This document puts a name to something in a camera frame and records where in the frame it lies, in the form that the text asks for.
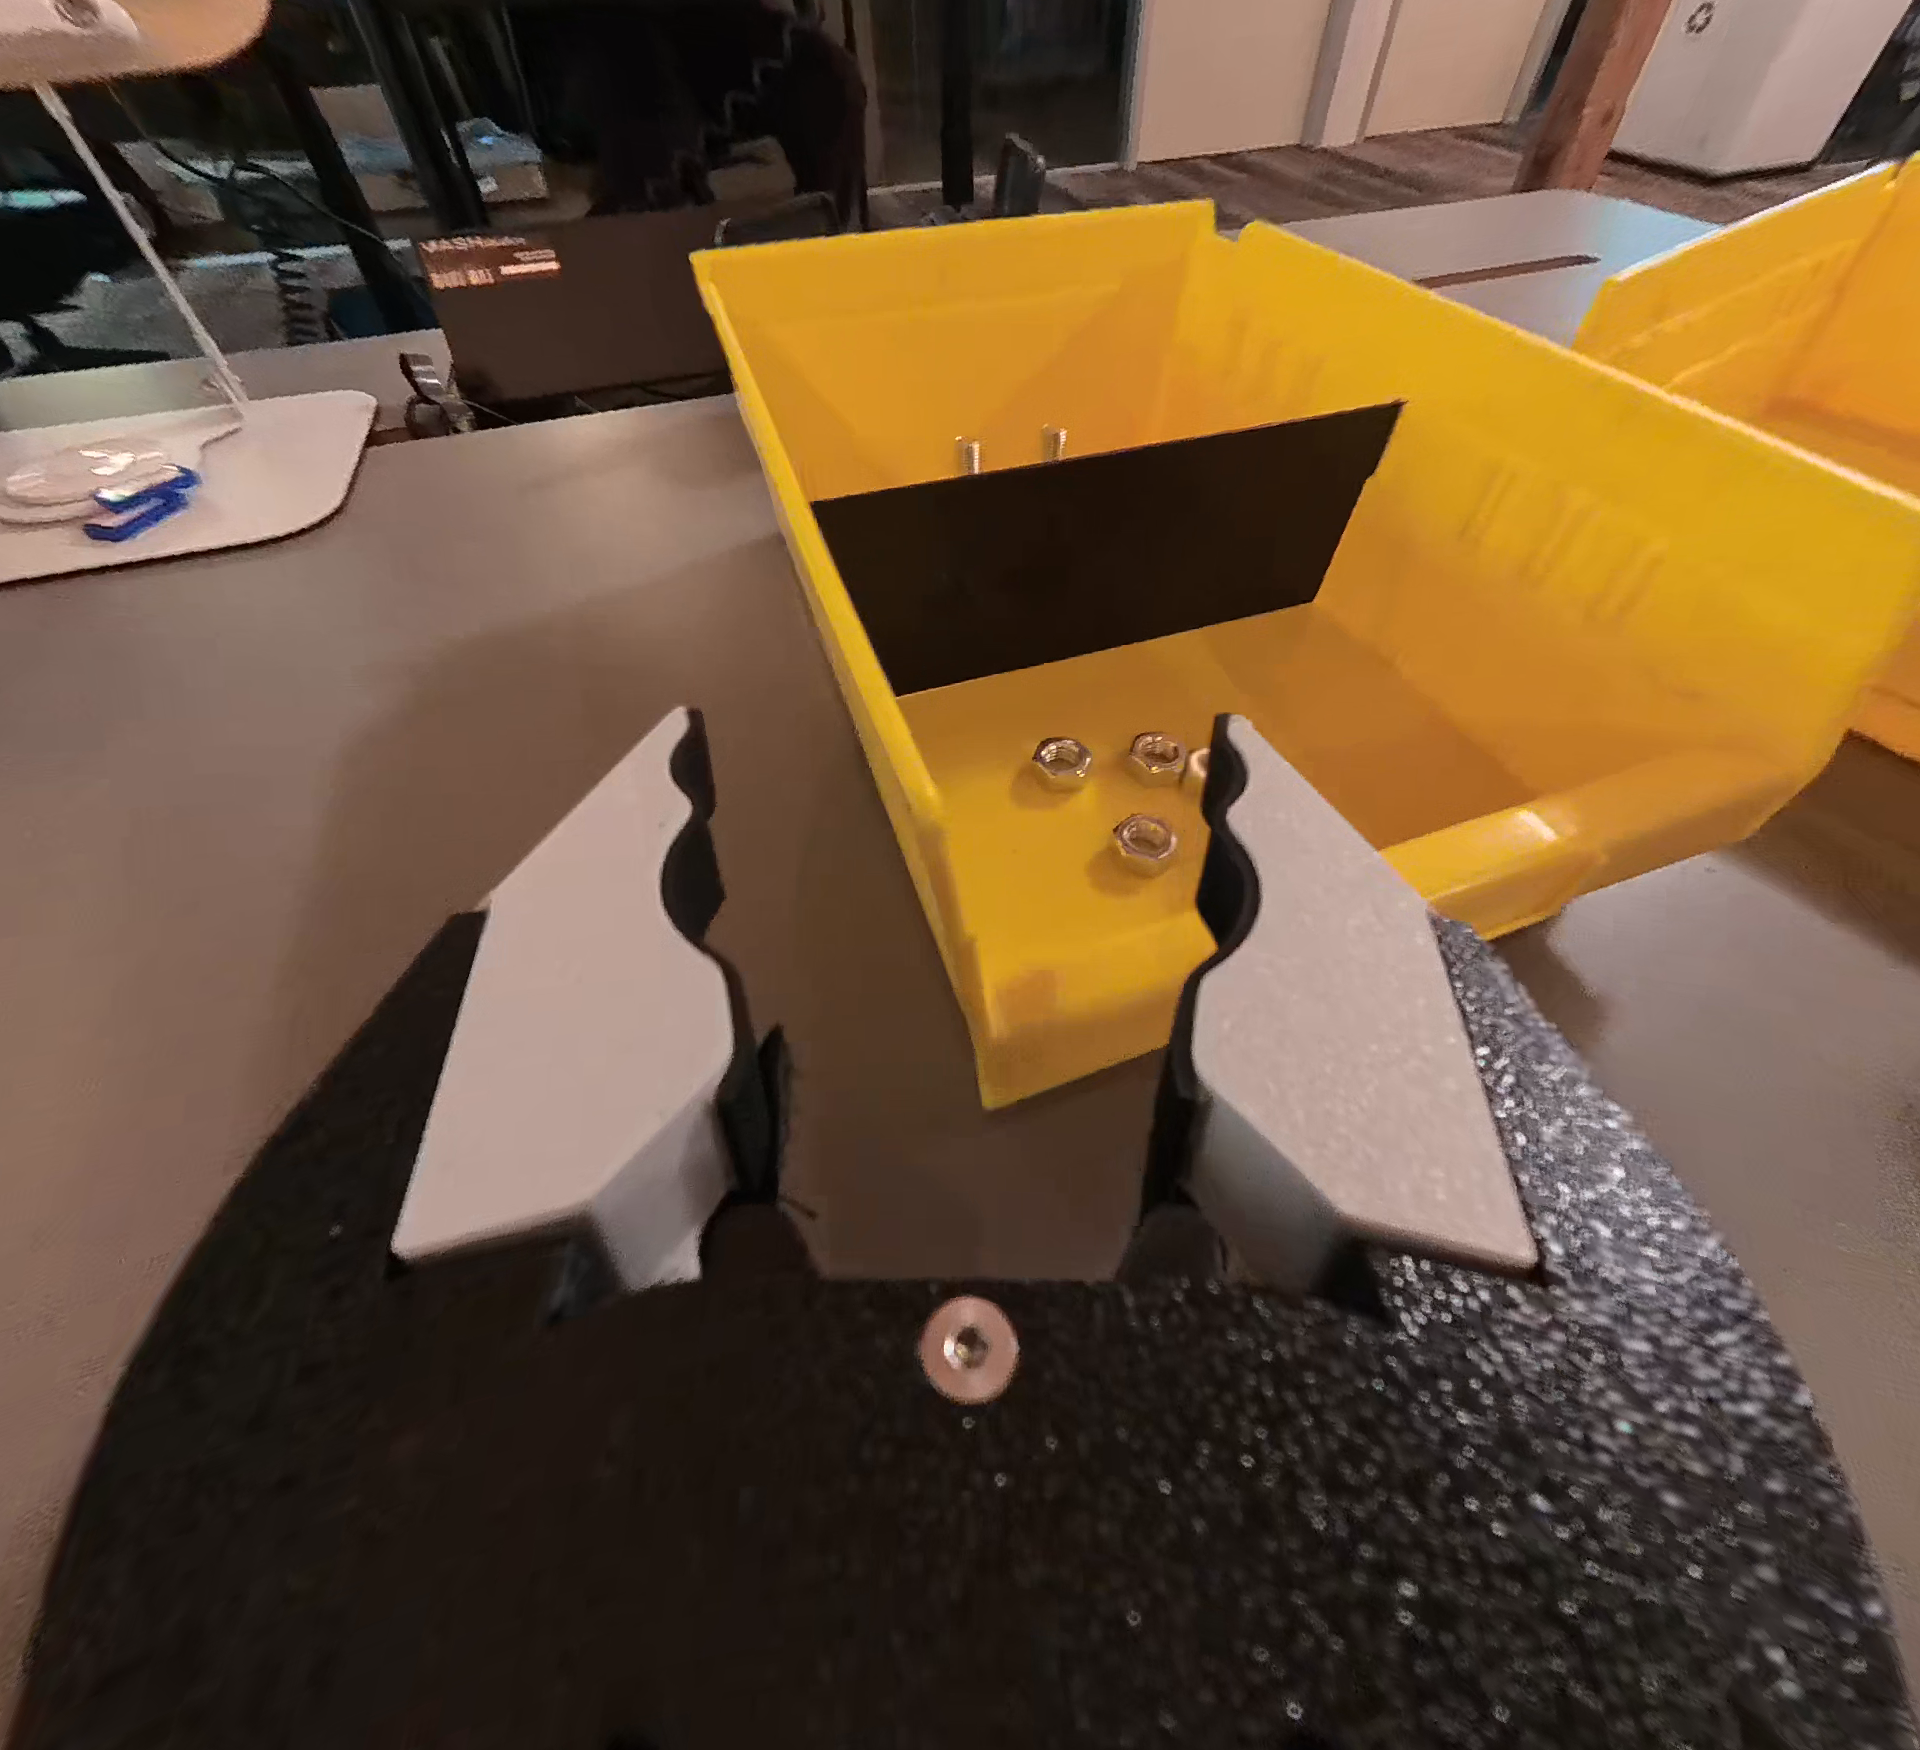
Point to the yellow plastic bin with divider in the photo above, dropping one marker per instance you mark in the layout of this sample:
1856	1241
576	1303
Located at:
1500	550

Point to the white recycling bin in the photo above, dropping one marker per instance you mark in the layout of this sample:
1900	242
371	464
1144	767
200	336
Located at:
1755	55

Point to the grey table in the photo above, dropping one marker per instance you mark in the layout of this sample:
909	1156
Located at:
1500	235

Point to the clear acrylic stand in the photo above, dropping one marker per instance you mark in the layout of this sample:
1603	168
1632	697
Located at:
150	259

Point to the steel hex nut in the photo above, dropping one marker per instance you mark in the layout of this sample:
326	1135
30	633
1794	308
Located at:
1157	756
1144	847
1061	762

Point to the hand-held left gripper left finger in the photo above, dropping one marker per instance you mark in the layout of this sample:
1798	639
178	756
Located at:
570	1031

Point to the empty yellow plastic bin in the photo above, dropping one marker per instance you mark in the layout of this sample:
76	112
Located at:
1800	324

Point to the metal clip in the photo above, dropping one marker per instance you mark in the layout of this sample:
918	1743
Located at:
430	393

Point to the black bin divider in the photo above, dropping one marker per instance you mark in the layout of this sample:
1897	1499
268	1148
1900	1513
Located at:
1094	550

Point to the blue clip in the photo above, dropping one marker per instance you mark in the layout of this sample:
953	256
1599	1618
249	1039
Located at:
128	523
150	486

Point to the black upright phone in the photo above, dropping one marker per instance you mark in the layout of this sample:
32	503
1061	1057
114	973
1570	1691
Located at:
1020	172

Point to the clear round disc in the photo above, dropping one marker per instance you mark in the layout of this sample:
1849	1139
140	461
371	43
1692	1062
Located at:
69	479

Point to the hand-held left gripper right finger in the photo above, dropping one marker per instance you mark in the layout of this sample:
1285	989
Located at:
1335	1031

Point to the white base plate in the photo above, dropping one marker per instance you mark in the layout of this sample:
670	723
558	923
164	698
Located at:
254	474

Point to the black case with label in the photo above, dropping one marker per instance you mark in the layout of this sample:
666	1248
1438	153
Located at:
600	310

